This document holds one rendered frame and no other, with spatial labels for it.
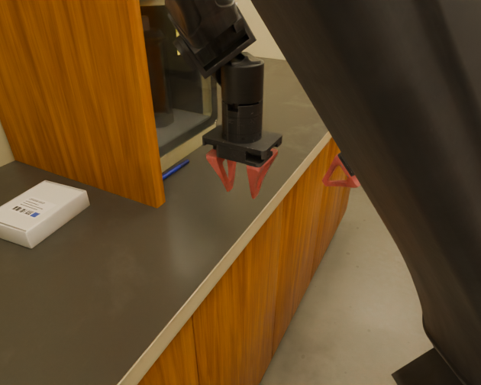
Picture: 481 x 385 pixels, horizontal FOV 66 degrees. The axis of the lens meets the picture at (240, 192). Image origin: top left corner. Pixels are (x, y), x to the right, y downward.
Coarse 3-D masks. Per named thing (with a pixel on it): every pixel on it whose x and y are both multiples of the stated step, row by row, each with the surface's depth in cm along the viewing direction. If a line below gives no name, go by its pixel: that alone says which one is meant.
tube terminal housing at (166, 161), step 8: (208, 128) 109; (200, 136) 106; (184, 144) 100; (192, 144) 104; (200, 144) 107; (176, 152) 98; (184, 152) 101; (160, 160) 93; (168, 160) 95; (176, 160) 99
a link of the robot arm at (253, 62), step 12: (240, 60) 46; (252, 60) 47; (228, 72) 46; (240, 72) 46; (252, 72) 46; (228, 84) 47; (240, 84) 47; (252, 84) 47; (228, 96) 48; (240, 96) 47; (252, 96) 48
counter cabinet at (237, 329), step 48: (336, 144) 148; (288, 192) 104; (336, 192) 177; (288, 240) 118; (240, 288) 89; (288, 288) 136; (192, 336) 71; (240, 336) 99; (144, 384) 59; (192, 384) 77; (240, 384) 111
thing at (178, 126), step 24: (144, 0) 73; (144, 24) 75; (168, 24) 81; (168, 48) 83; (168, 72) 85; (192, 72) 93; (168, 96) 87; (192, 96) 96; (216, 96) 106; (168, 120) 89; (192, 120) 99; (216, 120) 110; (168, 144) 92
